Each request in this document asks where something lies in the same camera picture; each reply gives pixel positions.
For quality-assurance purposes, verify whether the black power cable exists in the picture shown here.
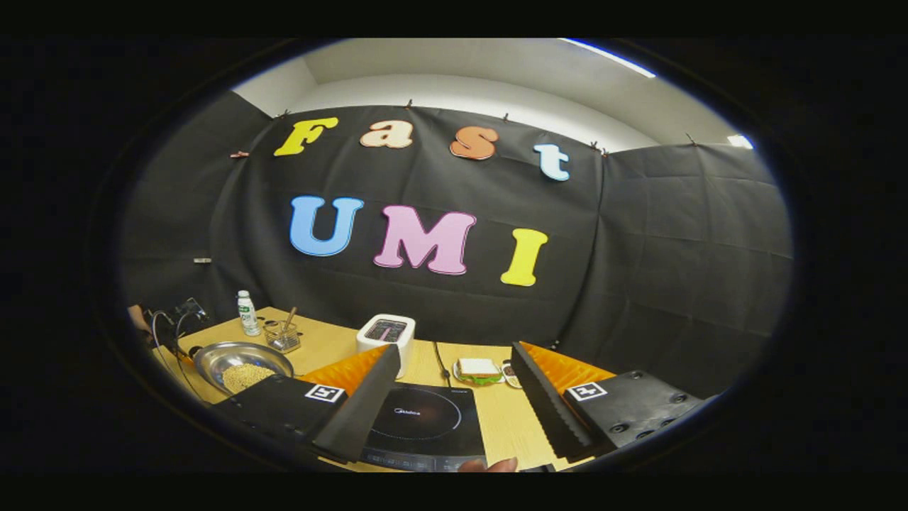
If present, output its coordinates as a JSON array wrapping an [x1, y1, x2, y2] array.
[[433, 341, 453, 388]]

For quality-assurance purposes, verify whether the metal wire basket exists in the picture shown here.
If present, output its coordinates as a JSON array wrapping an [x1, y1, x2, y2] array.
[[264, 321, 301, 353]]

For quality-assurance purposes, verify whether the steel pot with black handle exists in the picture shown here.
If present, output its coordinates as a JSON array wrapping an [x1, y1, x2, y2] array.
[[193, 341, 295, 397]]

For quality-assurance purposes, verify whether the white toaster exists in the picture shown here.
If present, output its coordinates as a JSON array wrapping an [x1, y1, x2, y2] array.
[[356, 314, 416, 379]]

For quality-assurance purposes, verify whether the white plastic bottle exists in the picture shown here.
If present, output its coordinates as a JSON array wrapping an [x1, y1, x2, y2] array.
[[237, 290, 261, 336]]

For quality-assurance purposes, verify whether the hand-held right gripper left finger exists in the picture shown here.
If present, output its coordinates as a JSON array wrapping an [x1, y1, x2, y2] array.
[[213, 344, 402, 466]]

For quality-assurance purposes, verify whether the black backdrop cloth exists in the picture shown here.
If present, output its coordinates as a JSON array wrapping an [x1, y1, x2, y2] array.
[[117, 91, 794, 398]]

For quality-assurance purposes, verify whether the black induction cooktop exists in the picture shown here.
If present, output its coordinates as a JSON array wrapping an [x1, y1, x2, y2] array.
[[358, 383, 489, 473]]

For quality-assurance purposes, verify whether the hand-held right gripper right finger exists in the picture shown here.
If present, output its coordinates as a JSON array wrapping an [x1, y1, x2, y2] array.
[[511, 341, 714, 462]]

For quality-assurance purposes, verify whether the pile of yellow soybeans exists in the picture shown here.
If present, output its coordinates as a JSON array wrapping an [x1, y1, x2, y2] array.
[[222, 364, 276, 395]]

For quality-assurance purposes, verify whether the sandwich with lettuce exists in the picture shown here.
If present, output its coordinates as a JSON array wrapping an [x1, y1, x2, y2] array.
[[456, 358, 504, 386]]

